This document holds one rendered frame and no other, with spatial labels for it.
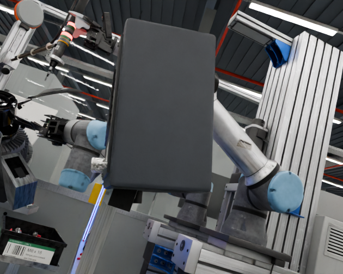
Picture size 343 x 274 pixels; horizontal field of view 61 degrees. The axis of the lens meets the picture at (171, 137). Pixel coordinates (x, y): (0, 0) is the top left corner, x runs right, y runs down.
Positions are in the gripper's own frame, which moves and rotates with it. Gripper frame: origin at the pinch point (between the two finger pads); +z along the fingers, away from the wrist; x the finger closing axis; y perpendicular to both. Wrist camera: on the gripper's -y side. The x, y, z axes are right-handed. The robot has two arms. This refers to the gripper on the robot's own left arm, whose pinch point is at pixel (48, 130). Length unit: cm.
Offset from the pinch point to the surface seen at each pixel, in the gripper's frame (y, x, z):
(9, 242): 10.7, 31.8, -21.4
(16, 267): 0.6, 42.4, -9.0
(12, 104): 10.2, -5.7, 10.5
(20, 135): 0.1, 3.1, 20.3
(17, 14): 0, -66, 81
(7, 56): 1, -37, 69
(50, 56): 3.7, -27.6, 9.8
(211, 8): -389, -391, 268
